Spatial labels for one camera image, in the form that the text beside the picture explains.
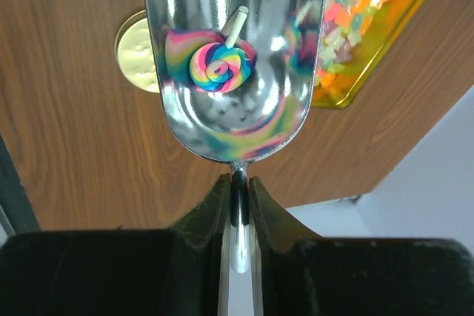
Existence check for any gold tin of gummies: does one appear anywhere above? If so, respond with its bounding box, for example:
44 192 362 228
312 0 425 109

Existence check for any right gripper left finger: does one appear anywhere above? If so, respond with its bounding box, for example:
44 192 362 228
1 174 230 315

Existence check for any metal scoop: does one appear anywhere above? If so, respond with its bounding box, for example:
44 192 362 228
144 0 325 273

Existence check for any gold jar lid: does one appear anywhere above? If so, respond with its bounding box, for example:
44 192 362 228
114 10 160 93

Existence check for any small rainbow swirl lollipop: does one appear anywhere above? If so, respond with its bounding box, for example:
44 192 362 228
189 6 257 93

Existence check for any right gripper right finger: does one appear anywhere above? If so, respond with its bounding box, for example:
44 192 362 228
249 177 473 315

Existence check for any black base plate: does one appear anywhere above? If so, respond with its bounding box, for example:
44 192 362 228
0 138 41 237

